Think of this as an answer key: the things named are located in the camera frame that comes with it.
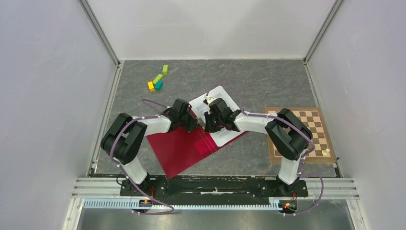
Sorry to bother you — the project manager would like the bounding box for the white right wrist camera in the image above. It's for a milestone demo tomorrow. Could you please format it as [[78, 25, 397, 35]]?
[[203, 95, 216, 105]]

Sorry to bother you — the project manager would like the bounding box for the light green block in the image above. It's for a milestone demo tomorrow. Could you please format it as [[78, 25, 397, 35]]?
[[162, 65, 169, 75]]

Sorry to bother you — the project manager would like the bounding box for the red clip file folder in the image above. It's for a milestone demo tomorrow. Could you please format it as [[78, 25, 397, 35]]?
[[146, 109, 249, 180]]

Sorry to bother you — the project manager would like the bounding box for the wooden chessboard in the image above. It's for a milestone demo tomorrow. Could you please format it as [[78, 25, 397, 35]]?
[[264, 107, 336, 164]]

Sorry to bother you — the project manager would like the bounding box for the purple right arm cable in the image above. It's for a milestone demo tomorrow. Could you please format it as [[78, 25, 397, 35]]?
[[205, 83, 325, 217]]

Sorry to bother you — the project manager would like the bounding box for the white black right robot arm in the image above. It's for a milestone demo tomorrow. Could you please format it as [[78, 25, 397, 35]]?
[[203, 96, 314, 196]]

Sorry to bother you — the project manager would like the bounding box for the aluminium frame rail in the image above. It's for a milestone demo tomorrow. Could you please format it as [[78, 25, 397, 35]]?
[[72, 178, 360, 211]]

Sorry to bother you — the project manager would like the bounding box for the cream chess pawn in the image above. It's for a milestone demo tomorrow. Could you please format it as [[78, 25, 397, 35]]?
[[322, 149, 330, 156]]

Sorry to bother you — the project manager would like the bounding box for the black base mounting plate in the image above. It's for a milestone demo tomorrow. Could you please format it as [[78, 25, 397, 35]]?
[[120, 175, 309, 198]]

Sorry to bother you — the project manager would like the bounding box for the printed text paper sheet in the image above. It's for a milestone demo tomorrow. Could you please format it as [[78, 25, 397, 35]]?
[[189, 86, 245, 147]]

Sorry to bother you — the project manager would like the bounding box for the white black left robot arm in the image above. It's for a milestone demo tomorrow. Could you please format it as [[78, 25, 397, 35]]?
[[100, 99, 202, 196]]

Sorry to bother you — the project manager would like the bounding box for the teal block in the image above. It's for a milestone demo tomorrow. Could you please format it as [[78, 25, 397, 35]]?
[[155, 80, 163, 91]]

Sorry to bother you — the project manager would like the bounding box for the orange yellow block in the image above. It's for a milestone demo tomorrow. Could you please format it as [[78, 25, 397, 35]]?
[[147, 81, 155, 92]]

